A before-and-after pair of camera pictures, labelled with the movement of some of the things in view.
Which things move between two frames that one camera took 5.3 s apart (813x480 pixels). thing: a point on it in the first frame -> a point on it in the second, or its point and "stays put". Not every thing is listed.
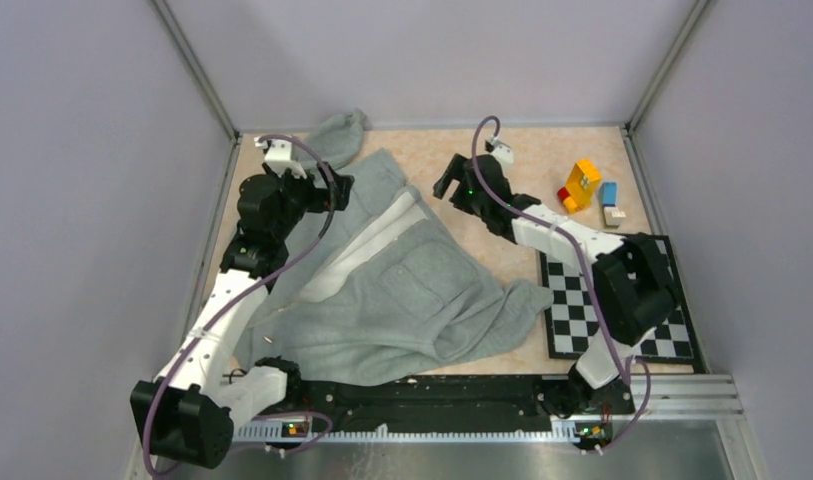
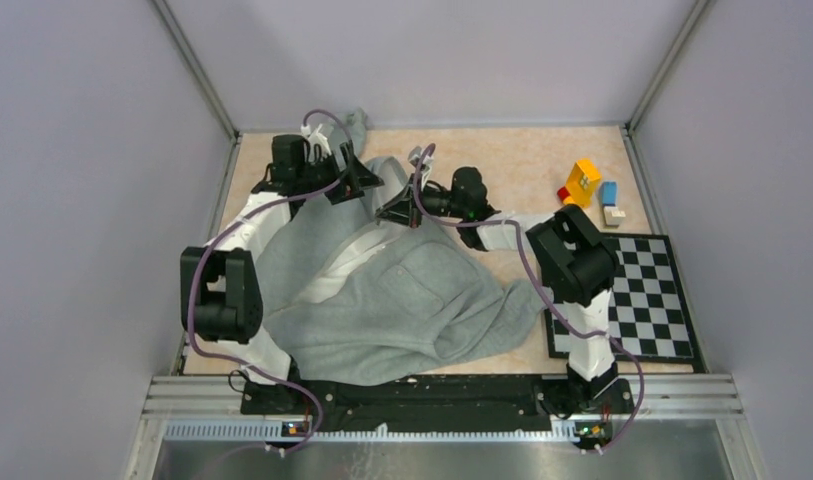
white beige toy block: x=613 y=216 stays put
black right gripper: x=454 y=172 -> x=403 y=209
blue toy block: x=609 y=194 stays put
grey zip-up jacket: x=380 y=283 stays put
